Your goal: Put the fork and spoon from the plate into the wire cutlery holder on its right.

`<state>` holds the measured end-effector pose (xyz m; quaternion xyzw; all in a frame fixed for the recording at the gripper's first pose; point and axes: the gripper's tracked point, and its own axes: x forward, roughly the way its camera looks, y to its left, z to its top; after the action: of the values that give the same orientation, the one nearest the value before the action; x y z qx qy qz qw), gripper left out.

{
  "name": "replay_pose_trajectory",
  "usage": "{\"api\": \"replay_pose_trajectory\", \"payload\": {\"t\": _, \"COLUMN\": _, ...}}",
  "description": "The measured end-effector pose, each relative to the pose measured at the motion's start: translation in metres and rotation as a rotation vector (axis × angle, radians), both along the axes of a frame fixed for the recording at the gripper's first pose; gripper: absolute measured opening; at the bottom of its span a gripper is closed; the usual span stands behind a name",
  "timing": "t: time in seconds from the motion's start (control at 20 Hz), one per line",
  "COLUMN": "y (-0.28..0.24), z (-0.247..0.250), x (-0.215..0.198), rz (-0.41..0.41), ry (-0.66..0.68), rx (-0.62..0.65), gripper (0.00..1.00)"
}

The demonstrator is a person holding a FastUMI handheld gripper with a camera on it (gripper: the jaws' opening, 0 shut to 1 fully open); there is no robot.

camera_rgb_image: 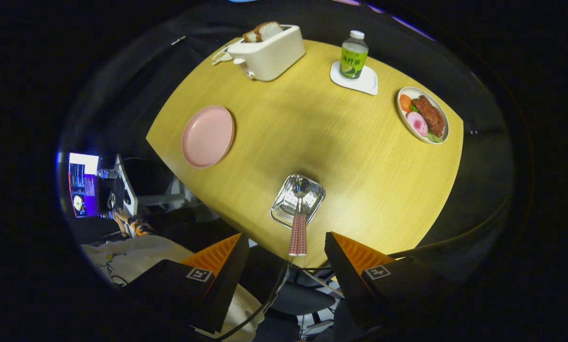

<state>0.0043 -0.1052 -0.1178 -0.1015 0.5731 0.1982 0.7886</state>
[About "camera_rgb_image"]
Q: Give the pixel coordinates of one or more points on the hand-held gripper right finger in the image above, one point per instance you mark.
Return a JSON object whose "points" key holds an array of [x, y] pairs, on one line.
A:
{"points": [[348, 280]]}

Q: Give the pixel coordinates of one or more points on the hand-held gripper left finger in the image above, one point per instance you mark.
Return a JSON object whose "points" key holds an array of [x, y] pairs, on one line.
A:
{"points": [[227, 280]]}

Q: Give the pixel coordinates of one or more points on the black office chair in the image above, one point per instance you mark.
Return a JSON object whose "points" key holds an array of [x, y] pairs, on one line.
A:
{"points": [[298, 297]]}

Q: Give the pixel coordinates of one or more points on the white laptop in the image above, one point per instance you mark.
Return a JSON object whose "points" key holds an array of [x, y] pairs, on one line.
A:
{"points": [[128, 190]]}

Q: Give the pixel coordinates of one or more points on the pink plate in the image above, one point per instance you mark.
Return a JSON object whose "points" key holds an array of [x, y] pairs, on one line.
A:
{"points": [[208, 137]]}

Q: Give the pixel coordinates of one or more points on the silver usb hub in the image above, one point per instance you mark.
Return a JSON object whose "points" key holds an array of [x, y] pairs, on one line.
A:
{"points": [[108, 174]]}

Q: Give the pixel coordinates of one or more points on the white food plate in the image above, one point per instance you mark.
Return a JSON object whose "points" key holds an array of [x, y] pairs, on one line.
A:
{"points": [[404, 121]]}

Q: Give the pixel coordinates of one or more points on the pink round food slice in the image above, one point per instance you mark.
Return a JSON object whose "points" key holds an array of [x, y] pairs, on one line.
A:
{"points": [[417, 123]]}

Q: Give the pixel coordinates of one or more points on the computer monitor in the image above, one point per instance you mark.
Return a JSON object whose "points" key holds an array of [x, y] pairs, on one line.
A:
{"points": [[82, 185]]}

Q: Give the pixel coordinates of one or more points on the brown meat piece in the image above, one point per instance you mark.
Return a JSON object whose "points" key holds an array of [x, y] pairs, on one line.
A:
{"points": [[429, 114]]}

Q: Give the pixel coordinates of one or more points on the orange carrot slice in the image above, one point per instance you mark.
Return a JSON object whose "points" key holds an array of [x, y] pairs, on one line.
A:
{"points": [[405, 102]]}

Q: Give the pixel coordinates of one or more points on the white coaster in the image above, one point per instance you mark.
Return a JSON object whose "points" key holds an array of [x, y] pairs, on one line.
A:
{"points": [[367, 85]]}

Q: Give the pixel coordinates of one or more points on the green label drink bottle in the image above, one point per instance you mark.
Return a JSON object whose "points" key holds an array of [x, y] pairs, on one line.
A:
{"points": [[354, 59]]}

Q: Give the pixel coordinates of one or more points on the white divided seasoning dish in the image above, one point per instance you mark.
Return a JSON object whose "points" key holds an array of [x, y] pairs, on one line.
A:
{"points": [[221, 56]]}

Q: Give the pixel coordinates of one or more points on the white toaster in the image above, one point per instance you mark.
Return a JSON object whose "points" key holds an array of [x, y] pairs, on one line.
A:
{"points": [[274, 59]]}

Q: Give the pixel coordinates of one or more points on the silver clip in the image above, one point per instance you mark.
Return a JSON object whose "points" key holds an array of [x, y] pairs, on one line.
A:
{"points": [[178, 40]]}

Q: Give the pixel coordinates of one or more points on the bread slice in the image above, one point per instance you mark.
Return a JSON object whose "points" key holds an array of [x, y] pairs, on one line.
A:
{"points": [[250, 36], [269, 31]]}

